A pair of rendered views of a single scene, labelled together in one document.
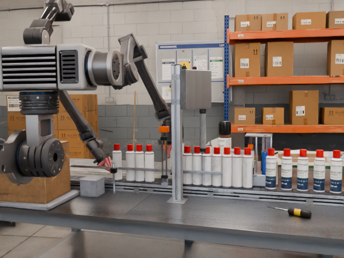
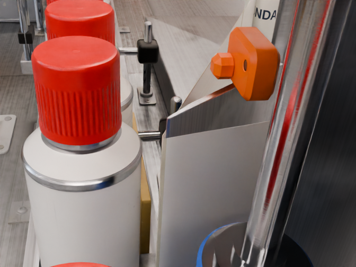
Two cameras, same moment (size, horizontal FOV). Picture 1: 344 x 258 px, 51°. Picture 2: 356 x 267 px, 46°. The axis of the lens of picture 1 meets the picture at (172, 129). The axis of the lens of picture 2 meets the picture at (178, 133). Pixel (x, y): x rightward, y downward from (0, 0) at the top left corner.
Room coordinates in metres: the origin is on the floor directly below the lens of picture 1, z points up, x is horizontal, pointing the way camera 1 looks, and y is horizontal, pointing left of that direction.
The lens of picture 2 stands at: (1.77, -0.53, 1.15)
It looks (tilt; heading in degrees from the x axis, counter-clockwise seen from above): 34 degrees down; 60
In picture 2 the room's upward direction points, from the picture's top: 5 degrees clockwise
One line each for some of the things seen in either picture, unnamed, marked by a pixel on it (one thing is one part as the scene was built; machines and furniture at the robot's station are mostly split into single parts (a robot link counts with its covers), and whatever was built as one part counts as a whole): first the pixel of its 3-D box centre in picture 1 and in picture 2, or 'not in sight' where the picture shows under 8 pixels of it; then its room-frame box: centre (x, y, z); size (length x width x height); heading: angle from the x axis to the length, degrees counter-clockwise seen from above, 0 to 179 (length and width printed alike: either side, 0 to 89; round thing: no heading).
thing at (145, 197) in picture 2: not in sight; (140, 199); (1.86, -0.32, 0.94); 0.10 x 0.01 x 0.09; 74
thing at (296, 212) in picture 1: (287, 210); not in sight; (1.55, -0.50, 0.84); 0.20 x 0.03 x 0.03; 53
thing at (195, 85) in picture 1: (192, 89); not in sight; (1.81, -0.10, 1.38); 0.17 x 0.10 x 0.19; 129
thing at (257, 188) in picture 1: (176, 187); not in sight; (1.92, -0.02, 0.86); 1.65 x 0.08 x 0.04; 74
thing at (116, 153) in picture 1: (117, 162); not in sight; (2.02, 0.31, 0.98); 0.05 x 0.05 x 0.20
